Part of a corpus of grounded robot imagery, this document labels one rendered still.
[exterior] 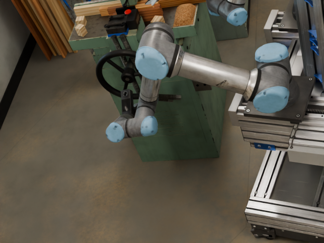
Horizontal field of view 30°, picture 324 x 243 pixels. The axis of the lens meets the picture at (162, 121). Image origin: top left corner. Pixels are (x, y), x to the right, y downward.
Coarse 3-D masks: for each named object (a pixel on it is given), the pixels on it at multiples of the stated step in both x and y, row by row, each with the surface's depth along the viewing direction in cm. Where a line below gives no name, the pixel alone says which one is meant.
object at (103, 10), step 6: (162, 0) 272; (168, 0) 271; (174, 0) 271; (180, 0) 270; (186, 0) 270; (192, 0) 269; (198, 0) 269; (204, 0) 268; (108, 6) 280; (162, 6) 274; (168, 6) 273; (102, 12) 282
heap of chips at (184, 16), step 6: (180, 6) 266; (186, 6) 264; (192, 6) 266; (180, 12) 262; (186, 12) 262; (192, 12) 264; (180, 18) 261; (186, 18) 261; (192, 18) 262; (174, 24) 264; (180, 24) 262; (186, 24) 261; (192, 24) 260
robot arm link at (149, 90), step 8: (152, 24) 208; (160, 24) 208; (144, 80) 230; (152, 80) 228; (160, 80) 231; (144, 88) 233; (152, 88) 232; (144, 96) 236; (152, 96) 236; (144, 104) 239; (152, 104) 239
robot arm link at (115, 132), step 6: (120, 120) 238; (108, 126) 234; (114, 126) 233; (120, 126) 234; (108, 132) 234; (114, 132) 234; (120, 132) 233; (108, 138) 235; (114, 138) 235; (120, 138) 234
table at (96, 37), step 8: (168, 8) 273; (176, 8) 271; (200, 8) 272; (88, 16) 287; (96, 16) 285; (104, 16) 283; (168, 16) 269; (200, 16) 271; (88, 24) 282; (96, 24) 280; (104, 24) 279; (168, 24) 265; (72, 32) 281; (88, 32) 278; (96, 32) 276; (104, 32) 274; (176, 32) 264; (184, 32) 263; (192, 32) 263; (72, 40) 277; (80, 40) 276; (88, 40) 275; (96, 40) 274; (104, 40) 274; (72, 48) 280; (80, 48) 280; (88, 48) 279; (128, 56) 266
